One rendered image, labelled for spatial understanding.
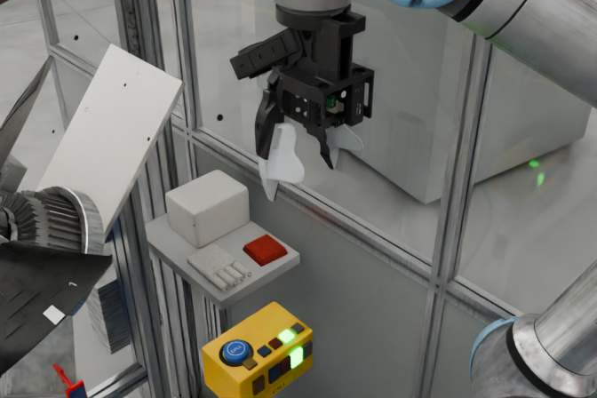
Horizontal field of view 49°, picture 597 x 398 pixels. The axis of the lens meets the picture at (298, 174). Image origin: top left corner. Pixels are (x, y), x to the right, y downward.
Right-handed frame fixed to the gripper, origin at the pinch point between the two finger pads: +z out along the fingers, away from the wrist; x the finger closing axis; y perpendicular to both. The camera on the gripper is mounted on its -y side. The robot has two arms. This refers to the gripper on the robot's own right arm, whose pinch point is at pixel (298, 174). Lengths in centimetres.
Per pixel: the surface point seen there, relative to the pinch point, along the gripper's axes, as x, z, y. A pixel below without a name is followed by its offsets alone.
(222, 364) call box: -3.1, 40.7, -14.2
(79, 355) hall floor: 14, 148, -133
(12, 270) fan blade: -22, 26, -40
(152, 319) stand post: 9, 72, -60
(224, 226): 33, 59, -62
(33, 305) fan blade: -23.1, 26.3, -30.7
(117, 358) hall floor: 23, 148, -122
